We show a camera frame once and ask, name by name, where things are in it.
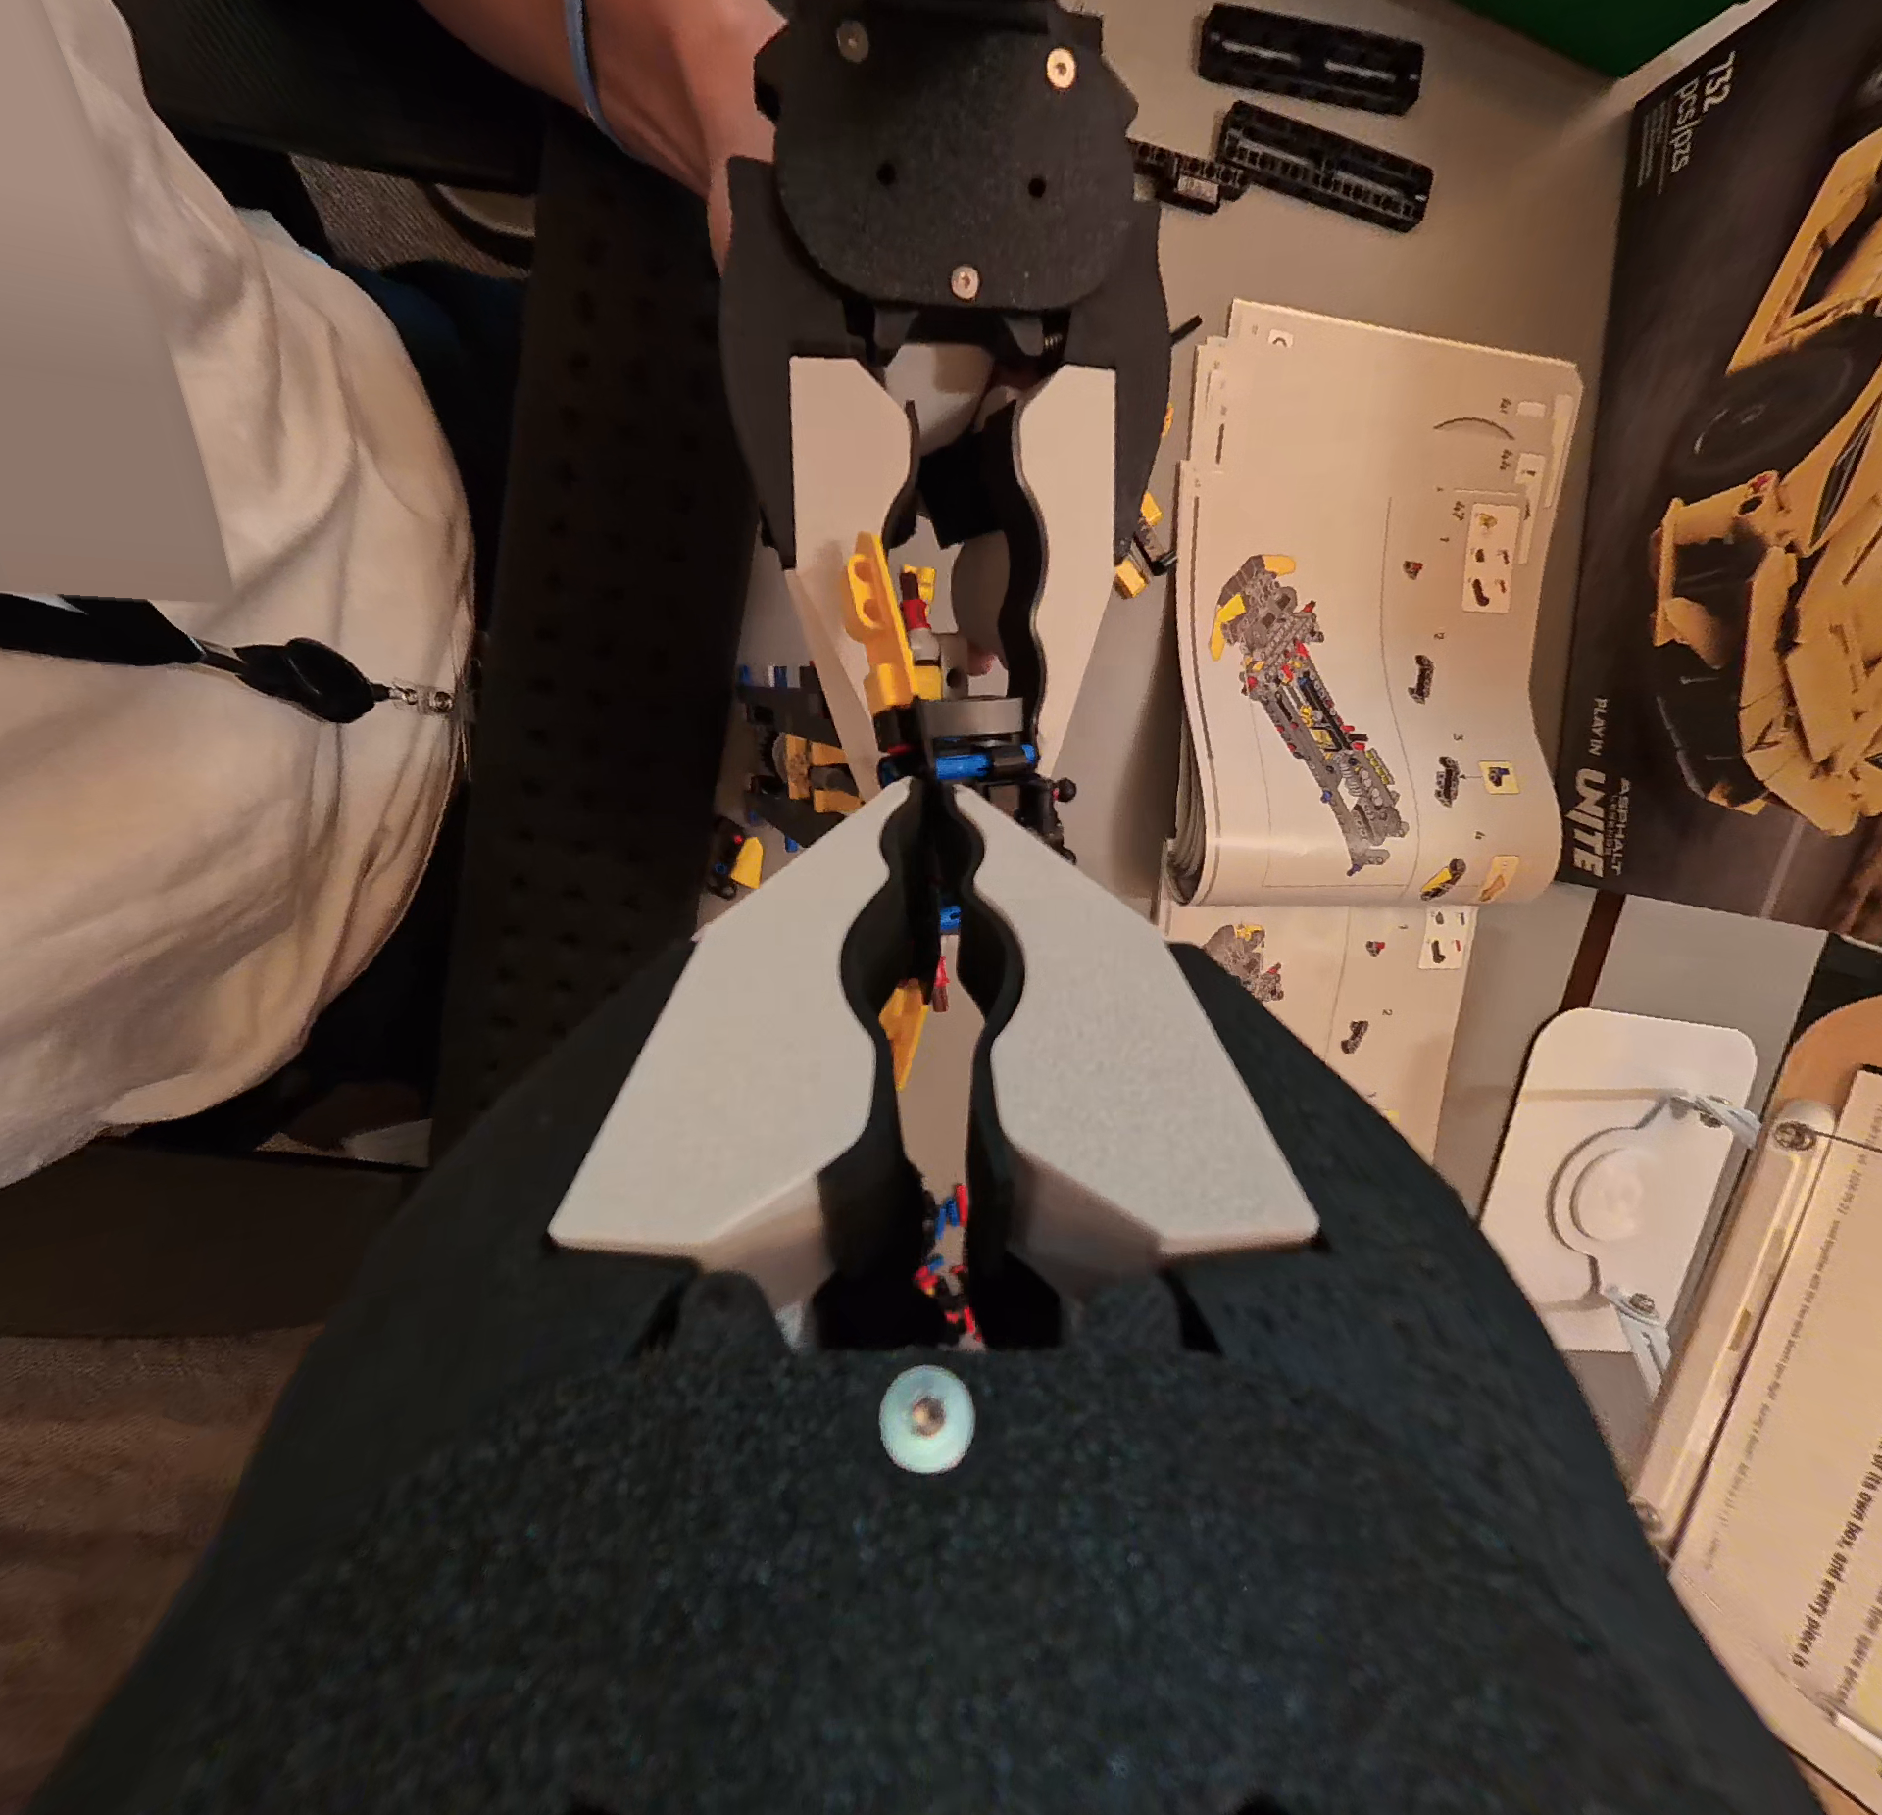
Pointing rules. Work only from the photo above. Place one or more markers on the dark lego set box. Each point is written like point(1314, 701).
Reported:
point(1733, 521)

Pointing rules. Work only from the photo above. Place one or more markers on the black lego frame piece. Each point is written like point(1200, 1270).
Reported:
point(1246, 136)
point(1314, 55)

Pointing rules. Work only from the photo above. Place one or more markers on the person's left hand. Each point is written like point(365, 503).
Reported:
point(676, 64)

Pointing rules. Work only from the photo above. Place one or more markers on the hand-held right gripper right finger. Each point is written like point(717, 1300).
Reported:
point(1148, 1096)

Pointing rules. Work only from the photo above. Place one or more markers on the dark perforated cloth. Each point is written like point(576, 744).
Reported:
point(588, 668)

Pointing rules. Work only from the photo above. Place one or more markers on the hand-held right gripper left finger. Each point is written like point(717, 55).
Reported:
point(703, 1096)

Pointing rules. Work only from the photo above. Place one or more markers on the scattered small lego pins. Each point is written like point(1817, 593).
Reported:
point(941, 1270)

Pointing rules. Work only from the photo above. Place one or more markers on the lego car chassis model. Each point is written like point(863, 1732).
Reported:
point(973, 718)

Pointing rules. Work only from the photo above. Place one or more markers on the blue wristband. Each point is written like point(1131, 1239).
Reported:
point(588, 52)

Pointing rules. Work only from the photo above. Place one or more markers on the lego instruction booklet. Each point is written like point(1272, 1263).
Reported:
point(1351, 596)

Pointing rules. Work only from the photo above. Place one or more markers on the yellow thin lego beam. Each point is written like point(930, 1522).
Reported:
point(881, 622)

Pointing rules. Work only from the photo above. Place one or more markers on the black lego beam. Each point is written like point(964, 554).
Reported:
point(1188, 182)

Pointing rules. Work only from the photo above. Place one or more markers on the printed instruction sheet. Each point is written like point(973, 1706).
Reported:
point(1801, 1402)

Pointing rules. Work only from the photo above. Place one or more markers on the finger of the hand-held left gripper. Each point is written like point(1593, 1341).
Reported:
point(835, 444)
point(1081, 493)

